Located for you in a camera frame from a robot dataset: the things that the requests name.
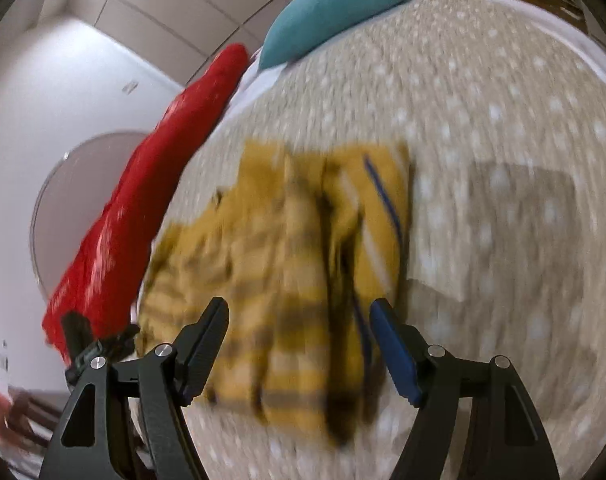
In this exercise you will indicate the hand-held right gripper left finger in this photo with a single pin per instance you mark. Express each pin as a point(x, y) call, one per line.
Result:
point(198, 355)

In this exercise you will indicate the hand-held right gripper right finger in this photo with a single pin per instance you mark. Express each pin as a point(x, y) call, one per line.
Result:
point(395, 350)

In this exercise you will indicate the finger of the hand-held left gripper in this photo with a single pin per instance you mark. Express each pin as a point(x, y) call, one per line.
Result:
point(78, 335)

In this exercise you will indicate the yellow striped garment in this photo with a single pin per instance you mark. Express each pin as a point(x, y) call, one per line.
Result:
point(263, 260)

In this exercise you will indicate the round mirror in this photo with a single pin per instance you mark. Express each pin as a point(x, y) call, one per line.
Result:
point(68, 200)

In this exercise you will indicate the red pillow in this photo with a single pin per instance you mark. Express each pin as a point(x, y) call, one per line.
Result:
point(133, 200)

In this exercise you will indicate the beige dotted quilt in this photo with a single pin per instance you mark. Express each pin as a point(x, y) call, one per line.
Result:
point(483, 135)

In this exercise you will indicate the teal pillow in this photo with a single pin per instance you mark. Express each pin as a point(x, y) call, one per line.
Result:
point(323, 5)

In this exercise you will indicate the white fleece blanket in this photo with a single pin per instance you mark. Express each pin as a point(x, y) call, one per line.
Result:
point(558, 35)

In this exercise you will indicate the white wall socket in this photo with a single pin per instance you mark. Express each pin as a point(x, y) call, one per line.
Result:
point(2, 355)

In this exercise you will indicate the white wall switch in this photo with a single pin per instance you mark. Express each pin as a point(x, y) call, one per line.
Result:
point(130, 87)

